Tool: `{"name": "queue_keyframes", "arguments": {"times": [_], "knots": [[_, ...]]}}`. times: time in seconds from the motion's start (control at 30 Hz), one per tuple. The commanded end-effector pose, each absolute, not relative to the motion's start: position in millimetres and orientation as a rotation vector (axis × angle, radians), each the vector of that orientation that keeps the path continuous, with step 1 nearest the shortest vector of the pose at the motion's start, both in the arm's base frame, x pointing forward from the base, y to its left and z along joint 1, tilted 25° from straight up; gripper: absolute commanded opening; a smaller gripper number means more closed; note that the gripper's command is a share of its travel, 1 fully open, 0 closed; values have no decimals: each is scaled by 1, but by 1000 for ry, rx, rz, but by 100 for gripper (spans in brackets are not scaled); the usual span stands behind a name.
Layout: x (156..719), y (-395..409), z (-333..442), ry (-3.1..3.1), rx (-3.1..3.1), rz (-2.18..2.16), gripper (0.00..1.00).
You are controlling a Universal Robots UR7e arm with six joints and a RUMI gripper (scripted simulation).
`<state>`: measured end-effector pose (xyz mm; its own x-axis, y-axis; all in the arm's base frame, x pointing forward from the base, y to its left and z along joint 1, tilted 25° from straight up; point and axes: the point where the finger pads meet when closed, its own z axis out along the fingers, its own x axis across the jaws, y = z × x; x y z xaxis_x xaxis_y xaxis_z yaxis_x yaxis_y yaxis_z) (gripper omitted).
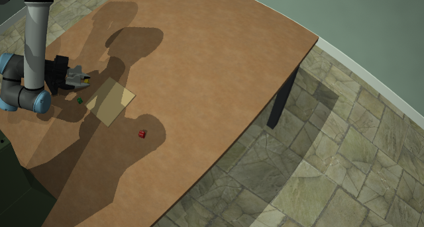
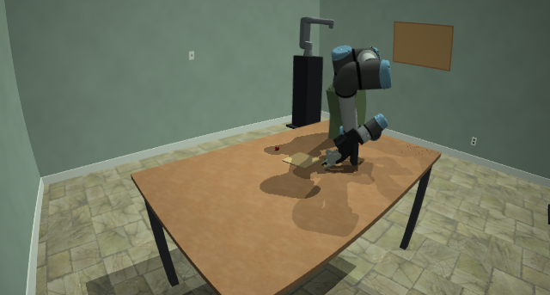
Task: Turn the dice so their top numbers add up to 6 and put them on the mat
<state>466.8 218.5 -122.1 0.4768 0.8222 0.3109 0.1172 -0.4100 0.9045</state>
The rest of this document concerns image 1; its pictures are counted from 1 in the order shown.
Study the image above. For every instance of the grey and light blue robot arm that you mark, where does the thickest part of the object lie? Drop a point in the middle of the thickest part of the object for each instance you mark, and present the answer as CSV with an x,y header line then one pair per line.
x,y
13,67

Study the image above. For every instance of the red die with white pips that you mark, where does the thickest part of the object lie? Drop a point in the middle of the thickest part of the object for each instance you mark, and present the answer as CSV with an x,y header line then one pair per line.
x,y
141,134

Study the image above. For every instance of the translucent tan mat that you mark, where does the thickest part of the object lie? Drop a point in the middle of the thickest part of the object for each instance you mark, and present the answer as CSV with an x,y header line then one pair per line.
x,y
109,101

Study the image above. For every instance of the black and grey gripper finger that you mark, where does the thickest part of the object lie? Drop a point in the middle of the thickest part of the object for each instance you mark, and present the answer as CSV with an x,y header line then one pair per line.
x,y
76,71
72,83

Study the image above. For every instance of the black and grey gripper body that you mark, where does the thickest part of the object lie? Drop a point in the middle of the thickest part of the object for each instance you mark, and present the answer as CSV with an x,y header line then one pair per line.
x,y
60,70

